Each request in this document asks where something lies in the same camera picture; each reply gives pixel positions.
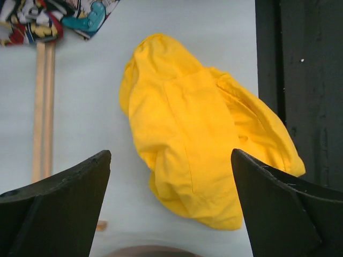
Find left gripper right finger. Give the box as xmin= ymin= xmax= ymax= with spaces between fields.
xmin=231 ymin=149 xmax=342 ymax=256

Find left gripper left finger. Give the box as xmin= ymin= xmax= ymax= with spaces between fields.
xmin=1 ymin=150 xmax=111 ymax=256

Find yellow shorts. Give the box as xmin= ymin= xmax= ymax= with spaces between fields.
xmin=119 ymin=34 xmax=305 ymax=230

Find comic print shorts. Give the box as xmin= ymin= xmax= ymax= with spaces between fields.
xmin=1 ymin=0 xmax=119 ymax=46

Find wooden clothes rack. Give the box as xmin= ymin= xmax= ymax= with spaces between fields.
xmin=31 ymin=41 xmax=108 ymax=232

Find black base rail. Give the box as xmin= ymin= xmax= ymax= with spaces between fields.
xmin=255 ymin=1 xmax=342 ymax=191

